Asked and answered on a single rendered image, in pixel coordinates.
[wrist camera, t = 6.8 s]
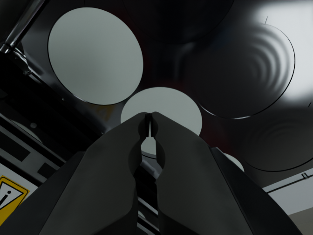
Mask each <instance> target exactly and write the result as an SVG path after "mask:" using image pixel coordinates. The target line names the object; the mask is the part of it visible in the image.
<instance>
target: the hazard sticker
mask: <svg viewBox="0 0 313 235"><path fill-rule="evenodd" d="M29 192H30V191H29V190H28V189H26V188H24V187H22V186H21V185H19V184H17V183H15V182H14V181H12V180H10V179H9V178H7V177H5V176H3V175H2V176H1V177H0V226H1V224H2V223H3V222H4V221H5V220H6V219H7V218H8V216H9V215H10V214H11V213H12V212H13V211H14V210H15V209H16V208H17V207H18V206H19V205H20V204H21V203H22V202H23V200H24V199H25V197H26V196H27V195H28V193H29Z"/></svg>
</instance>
